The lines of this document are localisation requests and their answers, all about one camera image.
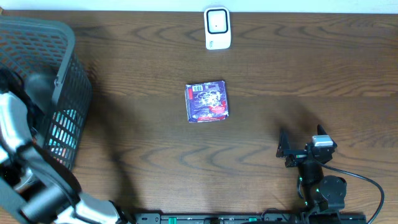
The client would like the purple square snack packet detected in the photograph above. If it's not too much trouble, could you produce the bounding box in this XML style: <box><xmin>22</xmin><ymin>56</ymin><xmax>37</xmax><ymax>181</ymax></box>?
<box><xmin>185</xmin><ymin>80</ymin><xmax>229</xmax><ymax>123</ymax></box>

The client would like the teal packet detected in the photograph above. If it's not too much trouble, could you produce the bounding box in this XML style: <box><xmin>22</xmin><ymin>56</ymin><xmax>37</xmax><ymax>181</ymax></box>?
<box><xmin>48</xmin><ymin>110</ymin><xmax>83</xmax><ymax>150</ymax></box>

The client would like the small orange tissue packet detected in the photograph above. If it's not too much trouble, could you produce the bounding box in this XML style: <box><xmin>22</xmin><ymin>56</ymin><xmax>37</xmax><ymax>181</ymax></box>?
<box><xmin>55</xmin><ymin>147</ymin><xmax>69</xmax><ymax>159</ymax></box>

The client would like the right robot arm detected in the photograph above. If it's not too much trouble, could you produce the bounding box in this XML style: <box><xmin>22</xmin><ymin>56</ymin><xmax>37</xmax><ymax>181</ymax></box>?
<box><xmin>276</xmin><ymin>125</ymin><xmax>347</xmax><ymax>223</ymax></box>

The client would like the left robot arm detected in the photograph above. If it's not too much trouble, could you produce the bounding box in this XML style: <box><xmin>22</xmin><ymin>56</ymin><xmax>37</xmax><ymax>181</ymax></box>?
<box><xmin>1</xmin><ymin>69</ymin><xmax>136</xmax><ymax>223</ymax></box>

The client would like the white barcode scanner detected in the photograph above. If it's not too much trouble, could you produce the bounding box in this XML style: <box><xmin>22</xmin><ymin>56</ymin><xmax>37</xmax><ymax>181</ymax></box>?
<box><xmin>203</xmin><ymin>7</ymin><xmax>232</xmax><ymax>50</ymax></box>

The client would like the grey plastic mesh basket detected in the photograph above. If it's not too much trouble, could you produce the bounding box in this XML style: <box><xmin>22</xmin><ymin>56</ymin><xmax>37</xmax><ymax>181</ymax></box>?
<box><xmin>1</xmin><ymin>16</ymin><xmax>93</xmax><ymax>169</ymax></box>

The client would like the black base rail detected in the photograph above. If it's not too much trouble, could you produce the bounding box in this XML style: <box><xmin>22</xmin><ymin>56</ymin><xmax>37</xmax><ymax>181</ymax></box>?
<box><xmin>133</xmin><ymin>210</ymin><xmax>366</xmax><ymax>224</ymax></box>

